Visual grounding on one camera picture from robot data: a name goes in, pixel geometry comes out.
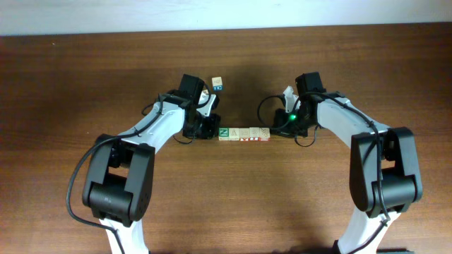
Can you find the red bottom wooden block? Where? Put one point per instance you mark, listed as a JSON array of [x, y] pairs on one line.
[[254, 133]]

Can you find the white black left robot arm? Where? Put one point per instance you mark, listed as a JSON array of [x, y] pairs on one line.
[[119, 181]]

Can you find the red X wooden block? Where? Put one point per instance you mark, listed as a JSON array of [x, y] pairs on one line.
[[244, 134]]

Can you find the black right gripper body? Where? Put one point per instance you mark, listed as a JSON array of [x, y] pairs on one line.
[[291, 124]]

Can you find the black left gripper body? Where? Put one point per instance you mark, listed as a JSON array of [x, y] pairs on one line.
[[204, 127]]

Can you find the blue letter wooden block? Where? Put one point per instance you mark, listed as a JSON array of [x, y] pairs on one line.
[[217, 83]]

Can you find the green Z wooden block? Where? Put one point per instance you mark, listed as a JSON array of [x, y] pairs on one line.
[[224, 134]]

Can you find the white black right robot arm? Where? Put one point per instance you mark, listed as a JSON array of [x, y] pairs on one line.
[[384, 177]]

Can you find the yellow sided wooden block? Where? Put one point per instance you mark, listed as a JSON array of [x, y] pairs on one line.
[[234, 134]]

